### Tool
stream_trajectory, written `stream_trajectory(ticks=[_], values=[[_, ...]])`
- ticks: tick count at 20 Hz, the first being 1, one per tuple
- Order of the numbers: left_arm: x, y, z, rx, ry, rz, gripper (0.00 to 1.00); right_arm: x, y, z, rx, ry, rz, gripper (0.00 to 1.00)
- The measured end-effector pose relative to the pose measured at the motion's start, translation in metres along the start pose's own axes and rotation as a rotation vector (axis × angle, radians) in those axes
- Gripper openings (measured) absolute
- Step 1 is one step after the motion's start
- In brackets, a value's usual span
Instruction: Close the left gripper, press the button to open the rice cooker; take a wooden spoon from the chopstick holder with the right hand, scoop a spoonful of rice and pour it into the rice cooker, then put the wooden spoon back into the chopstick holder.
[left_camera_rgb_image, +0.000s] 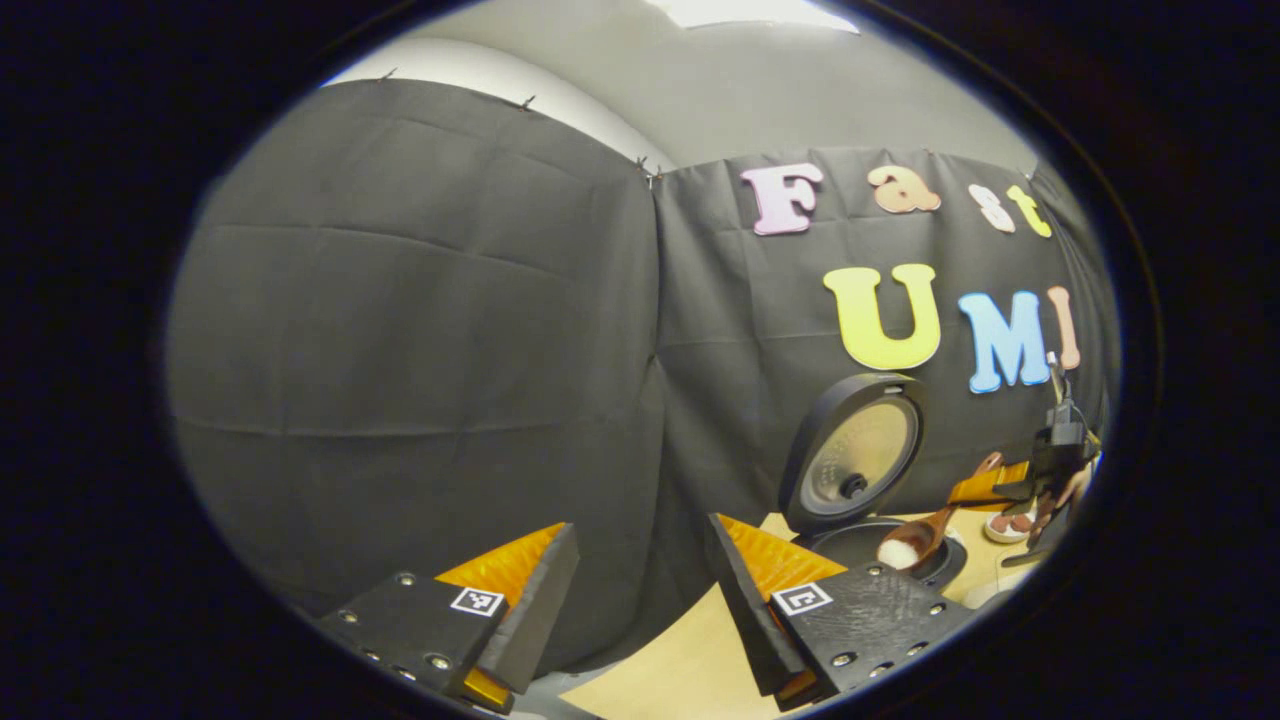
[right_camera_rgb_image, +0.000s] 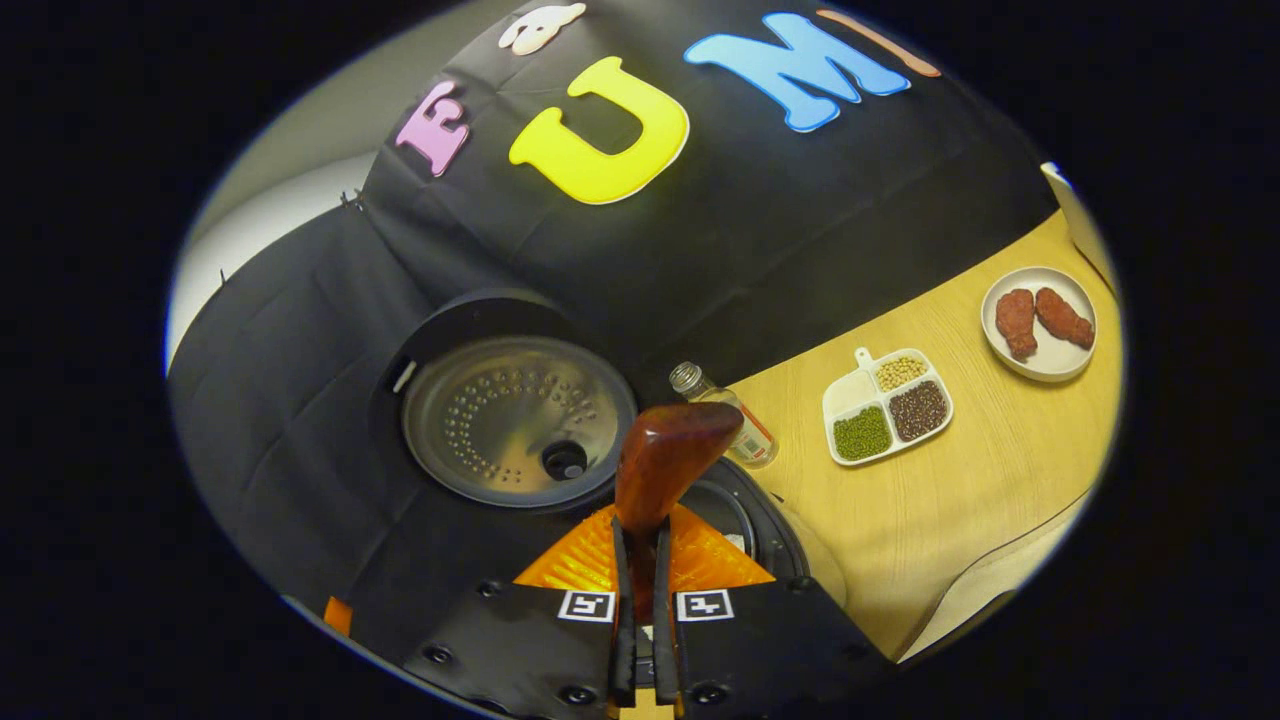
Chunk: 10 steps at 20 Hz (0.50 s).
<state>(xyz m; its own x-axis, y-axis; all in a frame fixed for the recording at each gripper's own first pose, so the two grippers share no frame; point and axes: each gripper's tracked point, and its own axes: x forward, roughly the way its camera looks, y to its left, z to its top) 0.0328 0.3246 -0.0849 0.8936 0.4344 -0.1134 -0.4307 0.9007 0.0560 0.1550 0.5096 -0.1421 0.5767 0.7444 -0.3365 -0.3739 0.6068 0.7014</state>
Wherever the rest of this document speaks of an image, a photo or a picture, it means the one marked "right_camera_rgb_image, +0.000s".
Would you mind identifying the silver black rice cooker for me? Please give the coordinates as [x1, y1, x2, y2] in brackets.
[370, 288, 849, 611]

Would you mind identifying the brown meat piece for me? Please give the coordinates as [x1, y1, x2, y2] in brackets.
[995, 289, 1038, 361]
[1034, 287, 1096, 350]

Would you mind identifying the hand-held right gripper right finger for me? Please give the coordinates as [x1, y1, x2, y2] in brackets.
[652, 503, 894, 720]

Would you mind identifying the white divided bean dish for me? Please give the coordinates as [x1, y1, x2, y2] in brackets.
[822, 346, 955, 468]

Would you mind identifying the brown wooden spoon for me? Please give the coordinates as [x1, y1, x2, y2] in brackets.
[613, 402, 745, 621]

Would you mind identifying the clear glass tray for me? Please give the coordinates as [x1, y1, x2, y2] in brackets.
[898, 488, 1099, 663]

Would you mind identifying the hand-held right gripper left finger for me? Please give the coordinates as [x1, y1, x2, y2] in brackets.
[398, 503, 637, 720]

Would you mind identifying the black backdrop cloth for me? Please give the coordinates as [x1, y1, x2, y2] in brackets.
[165, 0, 1061, 641]

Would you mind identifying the white round plate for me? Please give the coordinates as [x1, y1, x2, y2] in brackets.
[980, 266, 1099, 384]

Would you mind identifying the small clear glass bottle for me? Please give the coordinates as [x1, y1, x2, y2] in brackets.
[668, 361, 779, 470]

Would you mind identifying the white square utensil holder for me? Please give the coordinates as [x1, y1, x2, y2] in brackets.
[1040, 160, 1119, 296]

